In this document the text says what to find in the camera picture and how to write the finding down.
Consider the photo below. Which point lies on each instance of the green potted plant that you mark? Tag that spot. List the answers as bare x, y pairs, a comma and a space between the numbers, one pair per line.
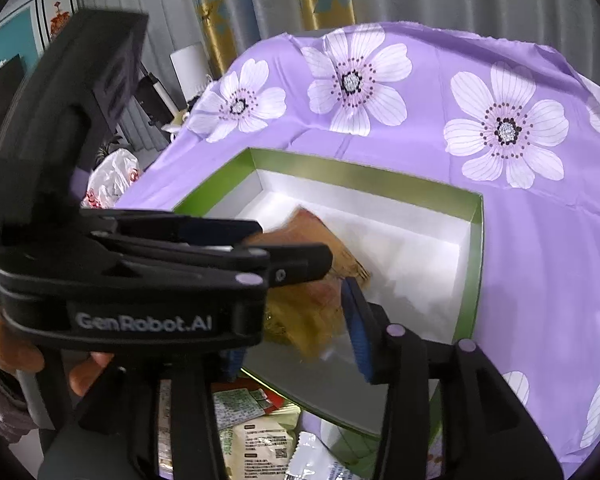
106, 151

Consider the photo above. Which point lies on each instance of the white green snack packet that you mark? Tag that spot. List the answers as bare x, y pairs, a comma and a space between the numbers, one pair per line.
235, 407

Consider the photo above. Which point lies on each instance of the small yellow white object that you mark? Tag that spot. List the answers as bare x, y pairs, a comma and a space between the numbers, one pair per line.
176, 121

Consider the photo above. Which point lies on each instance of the red snack packet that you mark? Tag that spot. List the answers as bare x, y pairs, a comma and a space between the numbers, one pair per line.
275, 402

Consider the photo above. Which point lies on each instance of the purple floral cloth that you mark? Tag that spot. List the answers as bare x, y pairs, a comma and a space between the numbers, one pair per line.
530, 260

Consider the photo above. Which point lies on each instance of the person's left hand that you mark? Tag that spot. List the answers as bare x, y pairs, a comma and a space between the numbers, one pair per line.
10, 350

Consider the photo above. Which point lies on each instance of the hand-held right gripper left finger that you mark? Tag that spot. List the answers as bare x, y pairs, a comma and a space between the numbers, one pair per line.
232, 361

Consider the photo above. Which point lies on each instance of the white board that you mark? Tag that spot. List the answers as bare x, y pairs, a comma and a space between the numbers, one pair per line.
190, 72

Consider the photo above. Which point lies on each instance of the silver white snack packet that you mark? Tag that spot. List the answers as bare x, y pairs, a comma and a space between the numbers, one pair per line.
325, 460

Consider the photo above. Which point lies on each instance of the white red plastic bag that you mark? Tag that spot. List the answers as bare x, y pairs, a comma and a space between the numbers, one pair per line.
112, 180

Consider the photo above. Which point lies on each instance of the black upright vacuum cleaner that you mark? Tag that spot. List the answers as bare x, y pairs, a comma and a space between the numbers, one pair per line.
152, 97

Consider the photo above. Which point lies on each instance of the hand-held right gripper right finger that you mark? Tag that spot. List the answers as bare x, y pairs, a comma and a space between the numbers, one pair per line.
360, 345

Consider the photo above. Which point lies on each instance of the framed wall picture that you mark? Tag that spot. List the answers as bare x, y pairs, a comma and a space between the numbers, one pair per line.
57, 12

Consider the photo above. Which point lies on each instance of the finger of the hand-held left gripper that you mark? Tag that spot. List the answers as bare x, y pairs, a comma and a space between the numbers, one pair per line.
200, 230
300, 262

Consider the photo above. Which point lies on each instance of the green cardboard box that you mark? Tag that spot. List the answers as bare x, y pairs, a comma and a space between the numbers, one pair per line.
420, 255

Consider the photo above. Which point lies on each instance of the brown patterned snack packet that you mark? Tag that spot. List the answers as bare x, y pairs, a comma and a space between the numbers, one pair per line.
325, 245

